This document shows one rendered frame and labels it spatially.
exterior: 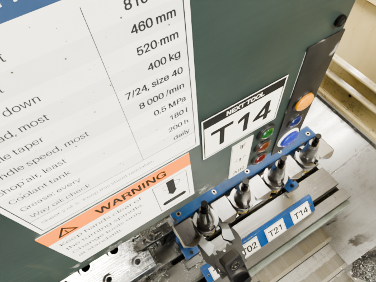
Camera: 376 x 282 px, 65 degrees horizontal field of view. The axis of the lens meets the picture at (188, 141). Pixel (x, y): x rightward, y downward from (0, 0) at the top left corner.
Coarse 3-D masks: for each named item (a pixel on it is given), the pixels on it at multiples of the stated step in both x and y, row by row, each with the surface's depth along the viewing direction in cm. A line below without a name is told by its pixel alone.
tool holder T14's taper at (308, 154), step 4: (308, 144) 76; (304, 148) 79; (308, 148) 77; (312, 148) 76; (316, 148) 76; (300, 152) 81; (304, 152) 79; (308, 152) 78; (312, 152) 77; (316, 152) 77; (300, 156) 81; (304, 156) 79; (308, 156) 78; (312, 156) 78; (304, 160) 80; (308, 160) 80; (312, 160) 80
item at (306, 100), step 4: (304, 96) 33; (308, 96) 33; (312, 96) 34; (300, 100) 33; (304, 100) 33; (308, 100) 34; (312, 100) 34; (300, 104) 34; (304, 104) 34; (308, 104) 34; (296, 108) 34; (300, 108) 34; (304, 108) 35
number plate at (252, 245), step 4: (252, 240) 97; (256, 240) 98; (244, 244) 96; (248, 244) 97; (252, 244) 98; (256, 244) 98; (248, 248) 97; (252, 248) 98; (256, 248) 98; (244, 252) 97; (248, 252) 98; (252, 252) 98
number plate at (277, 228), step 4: (280, 220) 100; (272, 224) 99; (276, 224) 99; (280, 224) 100; (284, 224) 101; (268, 228) 99; (272, 228) 99; (276, 228) 100; (280, 228) 100; (284, 228) 101; (268, 232) 99; (272, 232) 100; (276, 232) 100; (280, 232) 101; (268, 236) 99; (272, 236) 100; (276, 236) 101; (268, 240) 100
